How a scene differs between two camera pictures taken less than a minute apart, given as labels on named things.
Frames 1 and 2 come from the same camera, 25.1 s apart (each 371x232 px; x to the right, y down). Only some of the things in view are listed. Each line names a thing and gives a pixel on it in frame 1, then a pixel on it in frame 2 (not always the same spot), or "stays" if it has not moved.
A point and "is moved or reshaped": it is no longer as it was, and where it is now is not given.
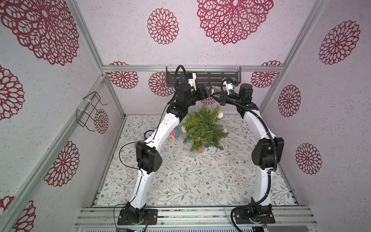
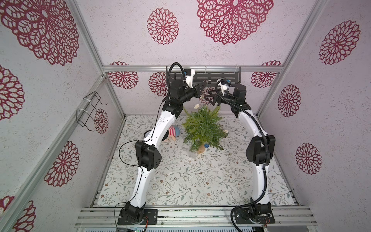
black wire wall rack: x=85 y=115 stays
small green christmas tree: x=203 y=129 stays
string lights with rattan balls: x=220 y=115 is moved or reshaped
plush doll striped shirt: x=175 y=133 stays
